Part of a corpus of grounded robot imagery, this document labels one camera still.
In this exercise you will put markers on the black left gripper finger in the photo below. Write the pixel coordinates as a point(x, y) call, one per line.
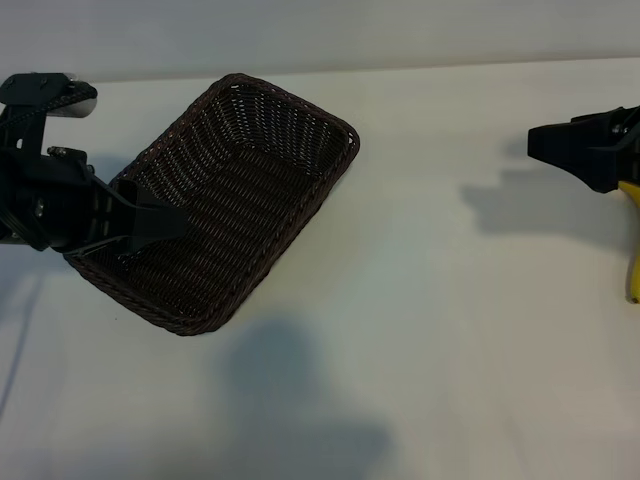
point(129, 244)
point(155, 220)

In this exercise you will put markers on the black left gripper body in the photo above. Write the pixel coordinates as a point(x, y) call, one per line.
point(55, 200)

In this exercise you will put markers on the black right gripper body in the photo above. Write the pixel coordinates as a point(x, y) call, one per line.
point(632, 160)

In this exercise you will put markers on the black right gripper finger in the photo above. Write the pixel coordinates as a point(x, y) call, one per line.
point(600, 130)
point(575, 150)

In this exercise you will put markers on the dark brown woven wicker basket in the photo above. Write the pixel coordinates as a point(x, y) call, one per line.
point(250, 210)

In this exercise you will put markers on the yellow banana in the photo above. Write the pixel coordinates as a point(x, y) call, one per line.
point(634, 270)

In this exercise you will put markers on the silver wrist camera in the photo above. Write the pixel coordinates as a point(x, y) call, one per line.
point(82, 107)

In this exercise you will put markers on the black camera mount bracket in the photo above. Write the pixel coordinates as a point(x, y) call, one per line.
point(30, 87)

